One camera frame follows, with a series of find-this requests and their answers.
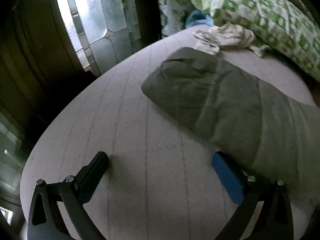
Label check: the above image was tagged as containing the floral curtain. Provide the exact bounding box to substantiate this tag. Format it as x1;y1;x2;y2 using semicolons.
155;0;200;38

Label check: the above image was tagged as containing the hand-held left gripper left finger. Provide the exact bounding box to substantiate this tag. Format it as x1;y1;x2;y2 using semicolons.
27;151;109;240

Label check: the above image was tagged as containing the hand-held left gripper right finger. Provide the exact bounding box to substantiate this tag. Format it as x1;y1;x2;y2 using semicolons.
212;151;294;240

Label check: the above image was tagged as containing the dark wooden door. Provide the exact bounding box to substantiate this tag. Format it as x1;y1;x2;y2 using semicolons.
0;0;88;155

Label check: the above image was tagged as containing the green and white checkered pillow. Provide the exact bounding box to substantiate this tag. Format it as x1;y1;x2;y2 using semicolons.
191;0;320;80

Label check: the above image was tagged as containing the olive green puffer jacket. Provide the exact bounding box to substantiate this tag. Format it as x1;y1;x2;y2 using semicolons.
141;47;320;205

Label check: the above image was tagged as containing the crumpled white patterned cloth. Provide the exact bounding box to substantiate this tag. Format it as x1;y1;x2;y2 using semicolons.
192;21;272;57

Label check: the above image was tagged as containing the blue cloth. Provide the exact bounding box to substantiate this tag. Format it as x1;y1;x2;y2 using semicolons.
185;10;214;28

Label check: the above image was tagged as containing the stained glass window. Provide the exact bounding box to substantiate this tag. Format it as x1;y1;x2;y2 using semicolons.
54;0;140;77

